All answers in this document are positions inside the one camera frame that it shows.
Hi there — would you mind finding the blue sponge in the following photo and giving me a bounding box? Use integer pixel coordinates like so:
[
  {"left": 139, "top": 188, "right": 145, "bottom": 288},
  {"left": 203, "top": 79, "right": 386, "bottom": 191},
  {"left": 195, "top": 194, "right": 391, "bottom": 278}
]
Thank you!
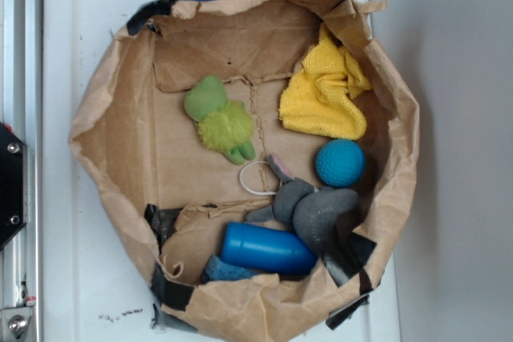
[{"left": 202, "top": 255, "right": 259, "bottom": 283}]

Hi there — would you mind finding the grey plush elephant toy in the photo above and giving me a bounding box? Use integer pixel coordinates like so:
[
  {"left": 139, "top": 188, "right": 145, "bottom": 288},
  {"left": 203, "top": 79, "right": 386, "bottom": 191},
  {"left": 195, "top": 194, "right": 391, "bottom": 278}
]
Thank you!
[{"left": 245, "top": 154, "right": 359, "bottom": 255}]

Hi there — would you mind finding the white rubber band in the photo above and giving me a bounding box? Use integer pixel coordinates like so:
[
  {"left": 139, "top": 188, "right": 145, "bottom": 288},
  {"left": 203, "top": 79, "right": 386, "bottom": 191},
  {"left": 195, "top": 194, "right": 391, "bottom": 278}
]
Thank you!
[{"left": 238, "top": 160, "right": 281, "bottom": 197}]

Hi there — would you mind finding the black mounting plate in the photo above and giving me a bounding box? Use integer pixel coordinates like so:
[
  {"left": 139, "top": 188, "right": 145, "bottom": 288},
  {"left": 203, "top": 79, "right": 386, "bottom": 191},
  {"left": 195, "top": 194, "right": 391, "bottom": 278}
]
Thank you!
[{"left": 0, "top": 123, "right": 28, "bottom": 251}]

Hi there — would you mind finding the aluminium frame rail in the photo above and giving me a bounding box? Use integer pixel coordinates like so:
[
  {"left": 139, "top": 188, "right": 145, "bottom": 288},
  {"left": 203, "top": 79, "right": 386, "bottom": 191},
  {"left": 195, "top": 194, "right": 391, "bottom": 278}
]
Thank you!
[{"left": 1, "top": 0, "right": 43, "bottom": 341}]

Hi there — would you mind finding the blue dimpled ball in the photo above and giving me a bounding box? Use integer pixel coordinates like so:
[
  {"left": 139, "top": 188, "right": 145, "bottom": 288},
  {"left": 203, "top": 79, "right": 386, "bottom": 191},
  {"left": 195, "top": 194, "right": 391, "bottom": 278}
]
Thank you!
[{"left": 315, "top": 139, "right": 366, "bottom": 188}]

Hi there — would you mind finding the blue plastic bottle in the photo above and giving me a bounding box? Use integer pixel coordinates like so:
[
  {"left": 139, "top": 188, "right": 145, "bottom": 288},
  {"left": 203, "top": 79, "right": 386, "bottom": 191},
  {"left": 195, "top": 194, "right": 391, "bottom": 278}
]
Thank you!
[{"left": 220, "top": 222, "right": 318, "bottom": 276}]

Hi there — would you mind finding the white plastic tray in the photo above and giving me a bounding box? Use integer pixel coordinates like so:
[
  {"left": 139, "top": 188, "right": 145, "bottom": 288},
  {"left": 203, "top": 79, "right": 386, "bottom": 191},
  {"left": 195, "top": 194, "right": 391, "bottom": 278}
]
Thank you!
[{"left": 42, "top": 0, "right": 402, "bottom": 342}]

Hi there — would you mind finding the yellow cloth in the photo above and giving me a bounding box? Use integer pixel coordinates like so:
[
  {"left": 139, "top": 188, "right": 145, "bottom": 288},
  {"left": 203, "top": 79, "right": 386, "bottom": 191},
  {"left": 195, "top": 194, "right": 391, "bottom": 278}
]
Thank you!
[{"left": 278, "top": 24, "right": 372, "bottom": 140}]

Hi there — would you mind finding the green plush toy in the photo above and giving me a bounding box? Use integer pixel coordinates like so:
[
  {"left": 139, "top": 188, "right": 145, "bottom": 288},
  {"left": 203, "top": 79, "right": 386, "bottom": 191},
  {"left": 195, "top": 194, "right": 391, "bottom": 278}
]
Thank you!
[{"left": 184, "top": 75, "right": 256, "bottom": 165}]

